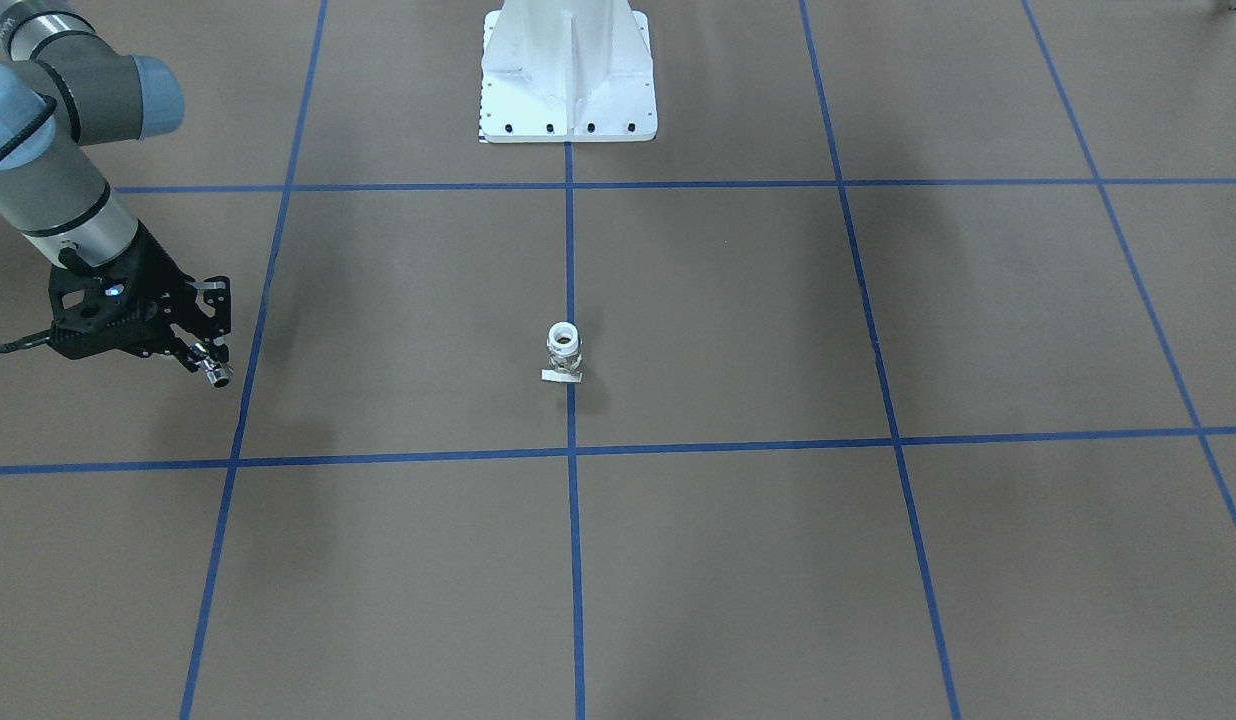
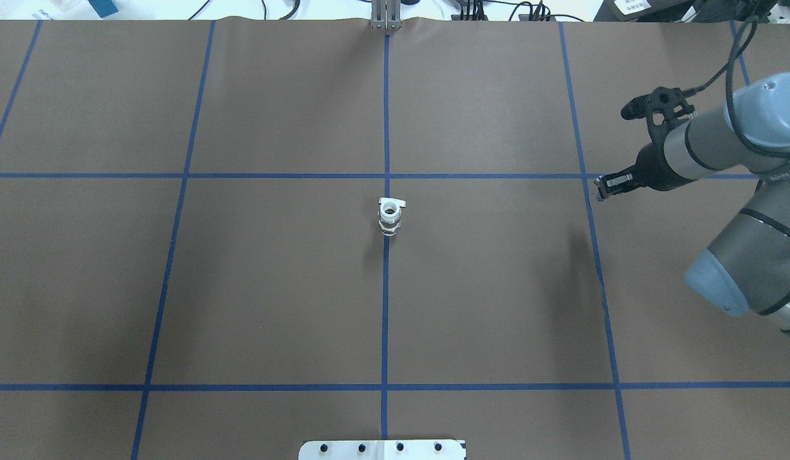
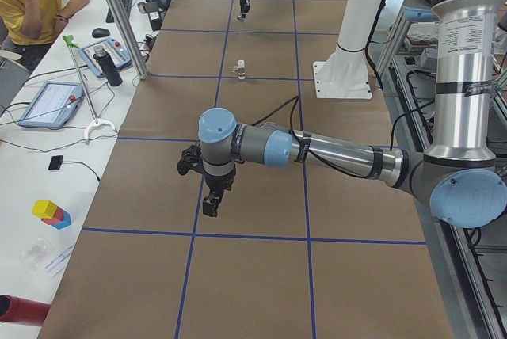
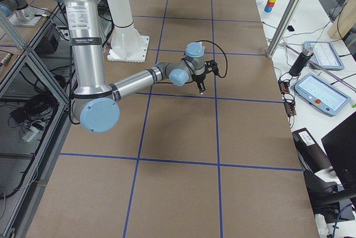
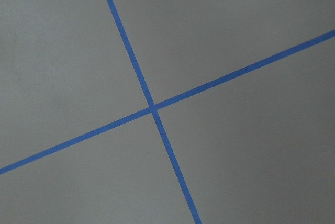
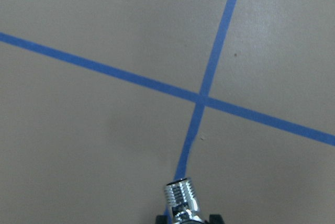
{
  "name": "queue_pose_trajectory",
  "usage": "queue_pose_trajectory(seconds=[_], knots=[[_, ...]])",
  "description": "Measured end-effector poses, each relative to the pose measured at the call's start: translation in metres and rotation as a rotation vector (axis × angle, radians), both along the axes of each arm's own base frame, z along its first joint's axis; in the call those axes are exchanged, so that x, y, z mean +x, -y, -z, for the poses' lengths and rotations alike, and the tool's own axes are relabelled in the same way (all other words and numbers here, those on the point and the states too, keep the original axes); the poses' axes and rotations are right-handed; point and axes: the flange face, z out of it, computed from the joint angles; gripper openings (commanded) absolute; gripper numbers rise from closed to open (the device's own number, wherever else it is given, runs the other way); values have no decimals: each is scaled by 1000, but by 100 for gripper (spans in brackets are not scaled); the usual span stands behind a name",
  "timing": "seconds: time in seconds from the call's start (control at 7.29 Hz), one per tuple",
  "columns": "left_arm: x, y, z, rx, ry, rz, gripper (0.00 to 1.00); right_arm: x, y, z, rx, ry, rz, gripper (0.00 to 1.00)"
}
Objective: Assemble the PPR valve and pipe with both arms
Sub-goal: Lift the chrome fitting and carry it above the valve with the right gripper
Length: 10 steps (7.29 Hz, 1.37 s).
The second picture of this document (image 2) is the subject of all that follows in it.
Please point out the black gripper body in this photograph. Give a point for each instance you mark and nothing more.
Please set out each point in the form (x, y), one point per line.
(650, 167)

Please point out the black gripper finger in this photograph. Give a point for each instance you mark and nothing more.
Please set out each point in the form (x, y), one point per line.
(620, 182)

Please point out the PPR valve with white ends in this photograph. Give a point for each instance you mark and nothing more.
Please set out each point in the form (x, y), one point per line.
(390, 215)

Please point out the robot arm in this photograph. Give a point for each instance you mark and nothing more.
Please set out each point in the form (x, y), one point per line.
(746, 268)

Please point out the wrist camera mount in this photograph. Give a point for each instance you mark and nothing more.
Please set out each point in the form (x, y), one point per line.
(664, 109)

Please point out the aluminium frame post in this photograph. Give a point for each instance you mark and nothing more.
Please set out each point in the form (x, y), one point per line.
(386, 15)

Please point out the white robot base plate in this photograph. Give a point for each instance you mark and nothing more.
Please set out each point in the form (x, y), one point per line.
(384, 449)

